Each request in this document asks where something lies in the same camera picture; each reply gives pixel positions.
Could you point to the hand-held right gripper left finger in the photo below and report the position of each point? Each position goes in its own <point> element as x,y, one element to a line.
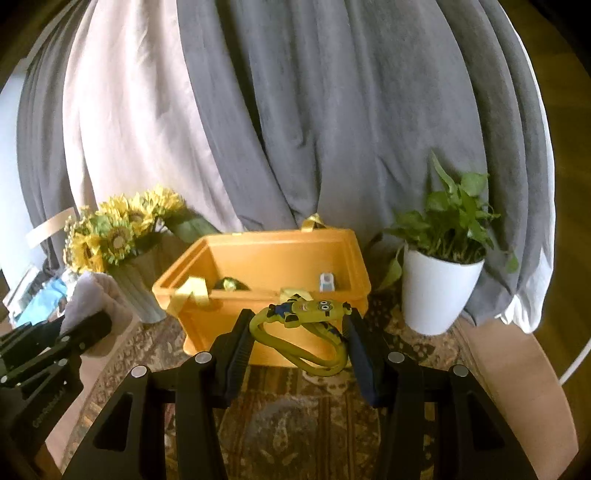
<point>238,355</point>

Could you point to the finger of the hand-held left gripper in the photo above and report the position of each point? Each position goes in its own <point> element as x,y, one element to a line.
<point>27,339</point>
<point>92,330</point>

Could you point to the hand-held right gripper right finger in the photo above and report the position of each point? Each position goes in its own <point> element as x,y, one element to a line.
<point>364,367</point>

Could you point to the white fluffy plush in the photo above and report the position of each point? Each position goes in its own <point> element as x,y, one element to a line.
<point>101,295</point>

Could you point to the green plush toy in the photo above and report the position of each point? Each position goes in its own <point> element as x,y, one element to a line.
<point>229,285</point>

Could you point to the yellow plastic storage box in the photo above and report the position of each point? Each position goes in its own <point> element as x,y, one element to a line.
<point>277,258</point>

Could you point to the blue cloth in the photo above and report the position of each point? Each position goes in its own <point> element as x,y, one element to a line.
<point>44,297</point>

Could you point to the pale ribbed vase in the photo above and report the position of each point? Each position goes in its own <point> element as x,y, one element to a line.
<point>141,290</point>

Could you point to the patterned brown rug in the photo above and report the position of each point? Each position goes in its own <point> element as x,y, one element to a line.
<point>300,424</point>

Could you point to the blue white toy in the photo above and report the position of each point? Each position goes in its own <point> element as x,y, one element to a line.
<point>327,281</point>

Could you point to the green plant in white pot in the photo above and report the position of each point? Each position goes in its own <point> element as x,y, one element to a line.
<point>434,295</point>

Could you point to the sunflower bouquet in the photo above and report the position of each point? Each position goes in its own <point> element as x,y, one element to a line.
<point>115,230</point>

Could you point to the grey curtain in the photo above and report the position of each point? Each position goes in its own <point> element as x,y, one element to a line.
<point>39,152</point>
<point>346,138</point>

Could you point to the beige sheer curtain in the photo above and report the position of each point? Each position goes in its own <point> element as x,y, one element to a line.
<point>129,115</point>

